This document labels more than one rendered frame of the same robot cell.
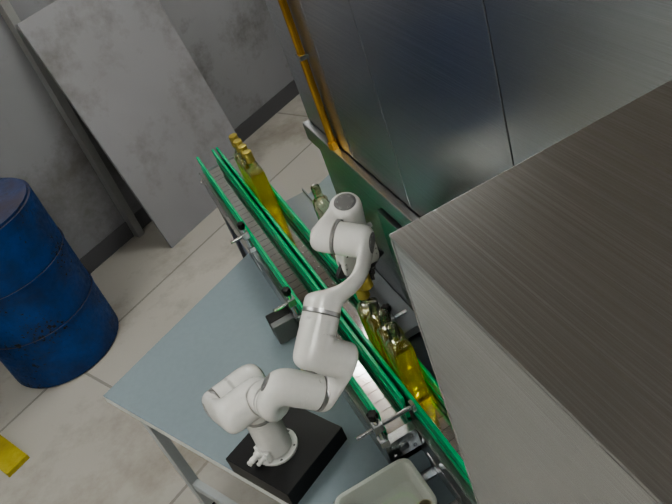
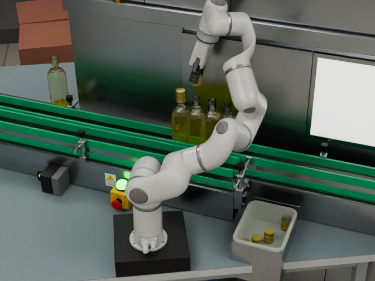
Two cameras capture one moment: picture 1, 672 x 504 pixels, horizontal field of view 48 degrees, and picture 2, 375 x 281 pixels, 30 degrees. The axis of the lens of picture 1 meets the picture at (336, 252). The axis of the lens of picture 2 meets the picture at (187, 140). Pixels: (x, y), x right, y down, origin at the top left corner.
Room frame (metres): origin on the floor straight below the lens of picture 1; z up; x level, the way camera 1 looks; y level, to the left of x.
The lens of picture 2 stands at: (0.35, 1.73, 2.40)
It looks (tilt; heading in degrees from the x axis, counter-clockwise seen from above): 34 degrees down; 303
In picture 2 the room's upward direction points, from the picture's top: 1 degrees counter-clockwise
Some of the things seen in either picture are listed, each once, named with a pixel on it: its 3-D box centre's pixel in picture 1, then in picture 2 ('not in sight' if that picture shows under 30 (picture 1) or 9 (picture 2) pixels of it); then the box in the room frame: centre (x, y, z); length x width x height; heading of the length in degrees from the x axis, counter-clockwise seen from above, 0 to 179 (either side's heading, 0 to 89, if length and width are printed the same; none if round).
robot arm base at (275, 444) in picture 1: (264, 434); (148, 224); (1.41, 0.36, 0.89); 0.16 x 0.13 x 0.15; 128
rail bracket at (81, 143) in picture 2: (285, 307); (79, 149); (1.81, 0.21, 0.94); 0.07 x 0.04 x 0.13; 102
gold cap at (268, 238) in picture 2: not in sight; (268, 235); (1.09, 0.11, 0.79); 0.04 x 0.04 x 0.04
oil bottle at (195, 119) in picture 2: (386, 340); (196, 134); (1.47, -0.04, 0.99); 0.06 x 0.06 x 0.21; 13
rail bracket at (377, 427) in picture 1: (386, 423); (242, 174); (1.24, 0.04, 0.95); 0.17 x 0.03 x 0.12; 102
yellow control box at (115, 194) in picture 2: not in sight; (123, 195); (1.64, 0.19, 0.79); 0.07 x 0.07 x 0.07; 12
